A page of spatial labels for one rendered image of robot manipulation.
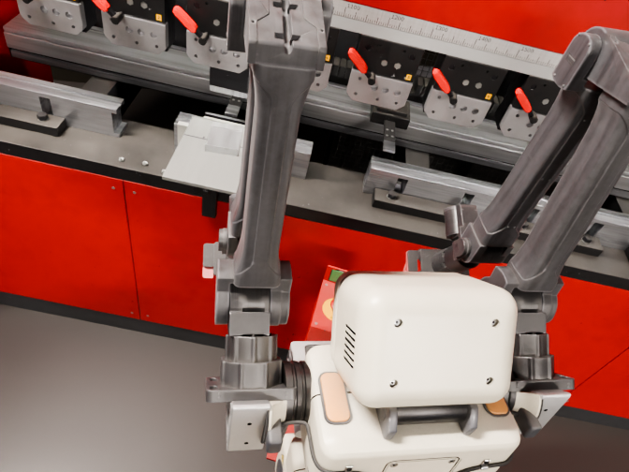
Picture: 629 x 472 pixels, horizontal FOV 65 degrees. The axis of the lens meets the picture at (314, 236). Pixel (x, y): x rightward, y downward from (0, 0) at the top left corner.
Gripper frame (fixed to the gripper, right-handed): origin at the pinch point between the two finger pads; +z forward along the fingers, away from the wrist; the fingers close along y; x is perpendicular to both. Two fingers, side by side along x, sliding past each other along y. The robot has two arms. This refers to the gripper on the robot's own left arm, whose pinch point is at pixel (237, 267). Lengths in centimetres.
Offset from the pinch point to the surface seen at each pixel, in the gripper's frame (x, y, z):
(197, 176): -24.7, 9.1, 12.1
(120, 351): 14, 37, 105
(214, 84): -51, 6, 14
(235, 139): -38.7, -0.2, 19.0
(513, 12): -51, -55, -26
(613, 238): -15, -113, 17
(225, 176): -25.2, 2.5, 12.4
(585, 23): -49, -70, -29
